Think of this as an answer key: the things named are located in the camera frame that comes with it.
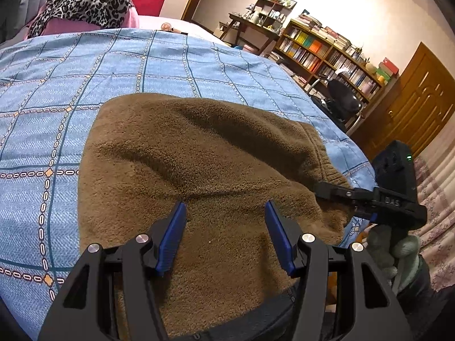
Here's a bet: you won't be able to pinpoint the wooden desk with shelf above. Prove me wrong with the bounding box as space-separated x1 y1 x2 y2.
219 0 297 54

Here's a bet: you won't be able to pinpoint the brown fleece pants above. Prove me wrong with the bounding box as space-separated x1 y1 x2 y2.
78 93 352 337

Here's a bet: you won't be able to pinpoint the wooden bookshelf with books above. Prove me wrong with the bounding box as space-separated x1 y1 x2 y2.
273 18 390 104

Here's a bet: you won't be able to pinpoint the leopard print cloth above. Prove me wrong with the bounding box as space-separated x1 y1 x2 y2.
27 0 136 39

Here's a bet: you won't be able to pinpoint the blue patterned bedspread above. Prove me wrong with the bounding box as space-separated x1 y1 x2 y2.
1 28 375 339

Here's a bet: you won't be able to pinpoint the right gloved hand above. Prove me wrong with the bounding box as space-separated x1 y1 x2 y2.
366 225 422 295

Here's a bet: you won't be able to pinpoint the black office chair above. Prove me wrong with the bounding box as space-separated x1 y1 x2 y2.
309 75 363 133

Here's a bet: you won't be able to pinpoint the pink floral curtain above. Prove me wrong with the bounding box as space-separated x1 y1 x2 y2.
414 124 454 290

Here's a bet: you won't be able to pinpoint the wooden door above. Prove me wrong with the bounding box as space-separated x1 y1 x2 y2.
351 43 454 160

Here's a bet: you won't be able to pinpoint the pink pillow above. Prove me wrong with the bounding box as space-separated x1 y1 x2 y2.
38 8 140 36

